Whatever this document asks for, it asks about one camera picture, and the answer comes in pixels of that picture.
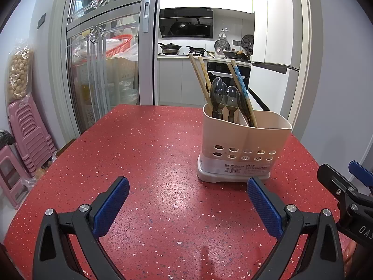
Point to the wooden chopstick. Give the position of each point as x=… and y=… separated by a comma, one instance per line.
x=232, y=71
x=198, y=75

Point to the beige plastic cutlery holder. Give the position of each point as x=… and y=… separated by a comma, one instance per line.
x=247, y=140

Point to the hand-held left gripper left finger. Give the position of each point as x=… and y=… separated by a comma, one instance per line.
x=112, y=207

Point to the black built-in oven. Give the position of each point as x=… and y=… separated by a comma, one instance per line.
x=221, y=70

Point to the round black skimmer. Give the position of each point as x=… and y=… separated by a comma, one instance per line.
x=247, y=41

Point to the stack of pink stools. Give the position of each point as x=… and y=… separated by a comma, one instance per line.
x=32, y=134

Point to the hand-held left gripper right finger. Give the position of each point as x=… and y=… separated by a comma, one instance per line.
x=263, y=208

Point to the dark translucent spoon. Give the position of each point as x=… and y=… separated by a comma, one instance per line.
x=233, y=96
x=218, y=89

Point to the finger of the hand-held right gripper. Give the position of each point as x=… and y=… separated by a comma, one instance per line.
x=329, y=176
x=361, y=173

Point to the white refrigerator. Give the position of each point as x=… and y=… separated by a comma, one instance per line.
x=274, y=20

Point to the dark wok with food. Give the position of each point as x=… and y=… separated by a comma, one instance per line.
x=233, y=54

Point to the black trash bag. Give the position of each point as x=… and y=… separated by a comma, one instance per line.
x=5, y=137

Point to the black range hood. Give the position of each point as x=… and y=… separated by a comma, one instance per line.
x=186, y=23

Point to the black wok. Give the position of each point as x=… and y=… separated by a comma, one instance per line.
x=170, y=46

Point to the grey wall switch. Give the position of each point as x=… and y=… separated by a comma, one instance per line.
x=42, y=21

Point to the sliding glass door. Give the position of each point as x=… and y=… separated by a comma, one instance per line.
x=99, y=64

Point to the yellow patterned chopstick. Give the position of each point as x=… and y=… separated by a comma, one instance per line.
x=205, y=73

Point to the single pink stool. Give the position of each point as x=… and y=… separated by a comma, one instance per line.
x=11, y=175

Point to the red plastic basket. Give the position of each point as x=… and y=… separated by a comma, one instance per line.
x=119, y=45

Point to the clear bag of nuts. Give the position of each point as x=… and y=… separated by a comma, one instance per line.
x=20, y=73

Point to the round metal strainer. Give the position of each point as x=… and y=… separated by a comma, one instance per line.
x=221, y=46

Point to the black frying pan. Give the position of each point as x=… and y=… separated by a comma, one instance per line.
x=196, y=49

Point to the blue patterned chopstick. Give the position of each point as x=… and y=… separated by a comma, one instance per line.
x=242, y=87

